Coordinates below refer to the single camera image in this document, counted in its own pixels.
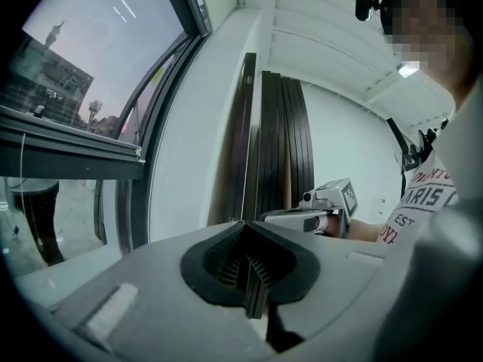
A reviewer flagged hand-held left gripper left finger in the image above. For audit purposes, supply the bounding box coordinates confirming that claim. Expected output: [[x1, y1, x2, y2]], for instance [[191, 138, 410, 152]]
[[48, 219, 275, 356]]

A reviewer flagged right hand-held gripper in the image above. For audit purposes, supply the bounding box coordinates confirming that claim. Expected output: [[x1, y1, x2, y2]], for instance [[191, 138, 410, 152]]
[[259, 177, 360, 238]]

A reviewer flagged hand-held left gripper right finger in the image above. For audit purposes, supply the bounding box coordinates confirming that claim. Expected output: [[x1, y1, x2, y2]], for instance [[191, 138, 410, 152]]
[[247, 220, 392, 341]]

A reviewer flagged person's right forearm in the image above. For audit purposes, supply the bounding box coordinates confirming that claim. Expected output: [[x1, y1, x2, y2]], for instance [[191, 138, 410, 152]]
[[349, 219, 383, 243]]

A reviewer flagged person's right hand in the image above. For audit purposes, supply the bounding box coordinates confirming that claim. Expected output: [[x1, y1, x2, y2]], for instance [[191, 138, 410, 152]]
[[315, 216, 337, 237]]

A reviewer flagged stack of dark door panels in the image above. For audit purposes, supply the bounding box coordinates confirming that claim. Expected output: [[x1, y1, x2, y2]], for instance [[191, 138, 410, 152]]
[[253, 70, 316, 222]]

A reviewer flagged white printed t-shirt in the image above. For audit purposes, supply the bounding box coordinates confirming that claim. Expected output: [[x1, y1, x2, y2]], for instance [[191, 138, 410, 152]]
[[379, 107, 483, 265]]

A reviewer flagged black chest-mounted device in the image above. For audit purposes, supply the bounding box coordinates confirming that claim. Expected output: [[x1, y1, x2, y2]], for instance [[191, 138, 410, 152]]
[[385, 117, 452, 173]]

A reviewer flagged dark framed window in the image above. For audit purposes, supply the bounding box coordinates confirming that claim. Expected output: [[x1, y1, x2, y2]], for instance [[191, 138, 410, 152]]
[[0, 0, 212, 268]]

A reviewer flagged ceiling light panel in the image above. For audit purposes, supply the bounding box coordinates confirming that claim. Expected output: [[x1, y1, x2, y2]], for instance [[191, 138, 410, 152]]
[[398, 60, 420, 79]]

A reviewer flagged person's head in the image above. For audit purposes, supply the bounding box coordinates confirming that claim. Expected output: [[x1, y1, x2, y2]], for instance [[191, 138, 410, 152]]
[[379, 0, 478, 111]]

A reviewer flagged black head-mounted camera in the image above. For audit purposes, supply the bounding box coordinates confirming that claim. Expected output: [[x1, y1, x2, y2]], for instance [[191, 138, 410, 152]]
[[355, 0, 383, 22]]

